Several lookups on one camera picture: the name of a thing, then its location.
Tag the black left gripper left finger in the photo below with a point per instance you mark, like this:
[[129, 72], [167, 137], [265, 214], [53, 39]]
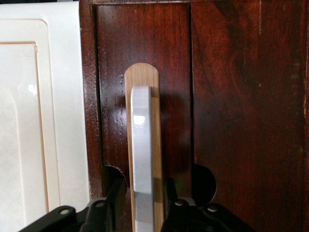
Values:
[[96, 217]]

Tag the white plastic box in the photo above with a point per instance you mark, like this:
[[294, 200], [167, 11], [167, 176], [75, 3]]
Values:
[[24, 120]]

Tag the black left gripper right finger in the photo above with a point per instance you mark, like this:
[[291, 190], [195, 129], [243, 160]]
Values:
[[183, 217]]

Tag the dark wooden drawer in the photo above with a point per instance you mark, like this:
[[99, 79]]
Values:
[[169, 60]]

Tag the white plate edge-on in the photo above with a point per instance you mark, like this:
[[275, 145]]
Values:
[[142, 157]]

